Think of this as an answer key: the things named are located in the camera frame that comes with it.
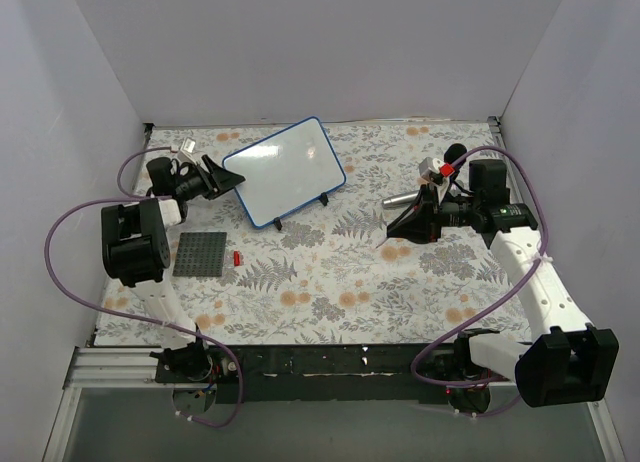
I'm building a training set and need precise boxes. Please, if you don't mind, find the blue framed whiteboard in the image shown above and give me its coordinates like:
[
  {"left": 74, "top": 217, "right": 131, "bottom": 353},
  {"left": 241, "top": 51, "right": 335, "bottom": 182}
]
[{"left": 222, "top": 116, "right": 347, "bottom": 229}]

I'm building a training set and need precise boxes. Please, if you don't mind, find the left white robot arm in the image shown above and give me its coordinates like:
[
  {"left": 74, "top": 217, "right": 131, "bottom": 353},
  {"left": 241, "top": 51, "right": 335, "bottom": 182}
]
[{"left": 101, "top": 155, "right": 246, "bottom": 350}]

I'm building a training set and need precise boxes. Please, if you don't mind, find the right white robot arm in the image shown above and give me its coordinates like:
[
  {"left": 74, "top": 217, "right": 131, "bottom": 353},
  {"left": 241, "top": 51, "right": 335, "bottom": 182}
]
[{"left": 387, "top": 157, "right": 619, "bottom": 407}]

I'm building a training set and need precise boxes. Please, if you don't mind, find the black microphone on stand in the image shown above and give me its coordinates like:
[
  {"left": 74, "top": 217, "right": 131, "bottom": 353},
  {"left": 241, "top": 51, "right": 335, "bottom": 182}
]
[{"left": 382, "top": 143, "right": 467, "bottom": 209}]

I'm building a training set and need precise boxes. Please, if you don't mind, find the grey studded baseplate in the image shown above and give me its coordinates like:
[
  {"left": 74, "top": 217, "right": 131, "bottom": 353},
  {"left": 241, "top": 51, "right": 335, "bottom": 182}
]
[{"left": 173, "top": 232, "right": 227, "bottom": 278}]

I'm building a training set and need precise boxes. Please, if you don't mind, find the floral table mat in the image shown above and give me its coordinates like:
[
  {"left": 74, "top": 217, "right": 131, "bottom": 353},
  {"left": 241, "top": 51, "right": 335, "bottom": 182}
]
[{"left": 94, "top": 121, "right": 534, "bottom": 347}]

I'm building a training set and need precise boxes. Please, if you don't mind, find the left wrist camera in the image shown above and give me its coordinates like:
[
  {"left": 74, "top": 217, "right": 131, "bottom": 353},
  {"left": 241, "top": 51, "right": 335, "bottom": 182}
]
[{"left": 175, "top": 138, "right": 198, "bottom": 165}]

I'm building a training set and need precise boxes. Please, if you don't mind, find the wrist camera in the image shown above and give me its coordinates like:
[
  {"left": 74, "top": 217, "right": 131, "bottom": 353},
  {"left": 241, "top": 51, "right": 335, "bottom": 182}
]
[
  {"left": 175, "top": 138, "right": 198, "bottom": 165},
  {"left": 419, "top": 157, "right": 455, "bottom": 203}
]

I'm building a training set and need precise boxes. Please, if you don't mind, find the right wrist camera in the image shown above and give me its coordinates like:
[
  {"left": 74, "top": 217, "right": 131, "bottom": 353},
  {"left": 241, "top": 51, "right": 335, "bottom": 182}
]
[{"left": 419, "top": 157, "right": 455, "bottom": 203}]

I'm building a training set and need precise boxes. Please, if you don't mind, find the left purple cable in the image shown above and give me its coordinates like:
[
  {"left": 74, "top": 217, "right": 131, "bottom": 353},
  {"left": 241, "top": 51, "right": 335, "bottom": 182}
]
[{"left": 43, "top": 146, "right": 245, "bottom": 428}]

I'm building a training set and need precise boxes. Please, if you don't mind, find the purple cable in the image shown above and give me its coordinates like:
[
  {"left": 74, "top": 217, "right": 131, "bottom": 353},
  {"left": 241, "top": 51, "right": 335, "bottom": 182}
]
[
  {"left": 43, "top": 146, "right": 245, "bottom": 428},
  {"left": 410, "top": 145, "right": 547, "bottom": 418}
]

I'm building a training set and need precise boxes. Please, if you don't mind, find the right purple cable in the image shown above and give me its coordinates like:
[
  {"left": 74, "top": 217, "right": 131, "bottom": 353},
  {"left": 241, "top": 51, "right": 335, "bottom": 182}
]
[{"left": 410, "top": 145, "right": 547, "bottom": 418}]

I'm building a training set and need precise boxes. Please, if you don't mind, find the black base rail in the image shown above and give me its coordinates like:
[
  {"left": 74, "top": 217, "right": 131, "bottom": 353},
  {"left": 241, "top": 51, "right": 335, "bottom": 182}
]
[{"left": 150, "top": 344, "right": 489, "bottom": 408}]

